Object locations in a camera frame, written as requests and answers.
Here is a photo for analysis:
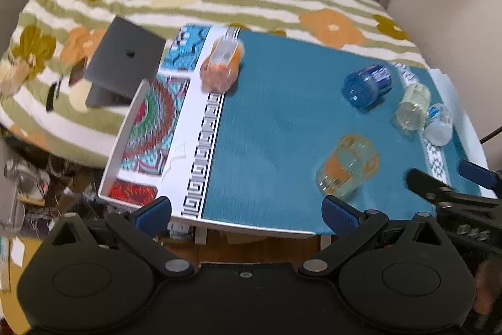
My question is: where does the blue plastic cup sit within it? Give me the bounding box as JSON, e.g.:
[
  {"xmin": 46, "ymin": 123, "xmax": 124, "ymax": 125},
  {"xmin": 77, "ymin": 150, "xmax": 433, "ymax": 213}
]
[{"xmin": 342, "ymin": 64, "xmax": 393, "ymax": 109}]

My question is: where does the black pen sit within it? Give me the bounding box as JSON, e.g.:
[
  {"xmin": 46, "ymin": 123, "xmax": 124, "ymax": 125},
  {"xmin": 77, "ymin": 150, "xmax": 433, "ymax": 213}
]
[{"xmin": 45, "ymin": 80, "xmax": 61, "ymax": 112}]

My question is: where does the floral striped bed quilt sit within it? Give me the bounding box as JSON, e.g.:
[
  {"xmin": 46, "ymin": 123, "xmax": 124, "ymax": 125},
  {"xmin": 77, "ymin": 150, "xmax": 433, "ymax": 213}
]
[{"xmin": 1, "ymin": 0, "xmax": 426, "ymax": 168}]

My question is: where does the frosted white plastic cup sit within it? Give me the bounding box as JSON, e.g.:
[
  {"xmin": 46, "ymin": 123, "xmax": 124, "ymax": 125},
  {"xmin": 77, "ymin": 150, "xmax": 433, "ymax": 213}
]
[{"xmin": 424, "ymin": 103, "xmax": 453, "ymax": 146}]

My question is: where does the blue patterned tablecloth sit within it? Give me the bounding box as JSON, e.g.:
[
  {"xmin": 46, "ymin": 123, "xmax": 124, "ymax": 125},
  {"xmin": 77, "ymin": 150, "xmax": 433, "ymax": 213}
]
[{"xmin": 122, "ymin": 25, "xmax": 483, "ymax": 230}]

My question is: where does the clear cup green white label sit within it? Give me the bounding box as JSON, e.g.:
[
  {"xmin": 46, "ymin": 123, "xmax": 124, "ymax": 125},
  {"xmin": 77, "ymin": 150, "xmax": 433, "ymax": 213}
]
[{"xmin": 395, "ymin": 83, "xmax": 430, "ymax": 132}]

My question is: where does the yellow orange label plastic cup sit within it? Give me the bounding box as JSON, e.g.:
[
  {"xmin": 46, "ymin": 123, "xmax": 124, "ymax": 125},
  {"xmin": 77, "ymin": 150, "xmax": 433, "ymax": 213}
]
[{"xmin": 316, "ymin": 134, "xmax": 380, "ymax": 199}]

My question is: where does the black cable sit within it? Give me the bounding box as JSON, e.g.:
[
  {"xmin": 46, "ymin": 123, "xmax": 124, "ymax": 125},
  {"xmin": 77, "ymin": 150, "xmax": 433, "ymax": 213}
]
[{"xmin": 479, "ymin": 125, "xmax": 502, "ymax": 145}]

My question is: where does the grey laptop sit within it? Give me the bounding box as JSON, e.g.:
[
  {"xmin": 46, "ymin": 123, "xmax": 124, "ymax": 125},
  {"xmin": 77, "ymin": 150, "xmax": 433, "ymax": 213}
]
[{"xmin": 84, "ymin": 16, "xmax": 166, "ymax": 107}]

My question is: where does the brown smartphone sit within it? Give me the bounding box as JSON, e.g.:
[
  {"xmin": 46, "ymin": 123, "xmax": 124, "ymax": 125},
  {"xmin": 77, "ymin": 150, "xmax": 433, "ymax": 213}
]
[{"xmin": 68, "ymin": 57, "xmax": 88, "ymax": 87}]

